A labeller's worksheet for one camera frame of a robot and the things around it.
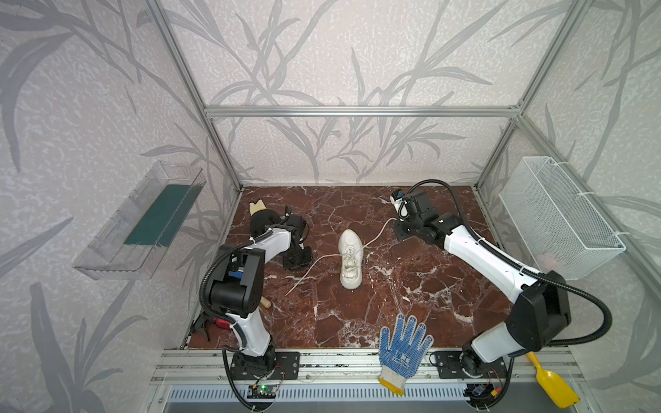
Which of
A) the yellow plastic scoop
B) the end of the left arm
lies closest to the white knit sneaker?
the end of the left arm

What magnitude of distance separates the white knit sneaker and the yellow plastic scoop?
575 mm

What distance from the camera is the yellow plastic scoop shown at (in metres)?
0.68

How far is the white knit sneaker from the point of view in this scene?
0.88 meters

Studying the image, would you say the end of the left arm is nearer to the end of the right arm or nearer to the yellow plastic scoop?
the end of the right arm
